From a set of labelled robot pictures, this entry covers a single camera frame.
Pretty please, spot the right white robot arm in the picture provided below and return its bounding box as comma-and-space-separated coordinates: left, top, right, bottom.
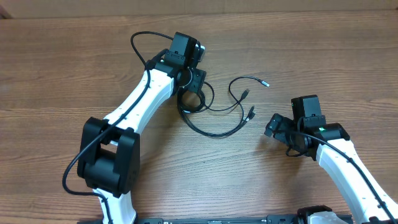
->
264, 95, 397, 223

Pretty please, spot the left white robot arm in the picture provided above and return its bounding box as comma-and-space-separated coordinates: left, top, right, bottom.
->
76, 32, 206, 223

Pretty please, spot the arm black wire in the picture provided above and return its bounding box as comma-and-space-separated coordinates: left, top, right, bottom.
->
272, 116, 397, 223
62, 30, 174, 224

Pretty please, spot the thick black cable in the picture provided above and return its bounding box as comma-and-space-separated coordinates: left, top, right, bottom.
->
176, 81, 256, 138

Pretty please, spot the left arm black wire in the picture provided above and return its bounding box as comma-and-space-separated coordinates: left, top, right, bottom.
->
62, 30, 174, 224

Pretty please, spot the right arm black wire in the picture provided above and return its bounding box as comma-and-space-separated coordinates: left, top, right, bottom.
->
272, 116, 397, 223

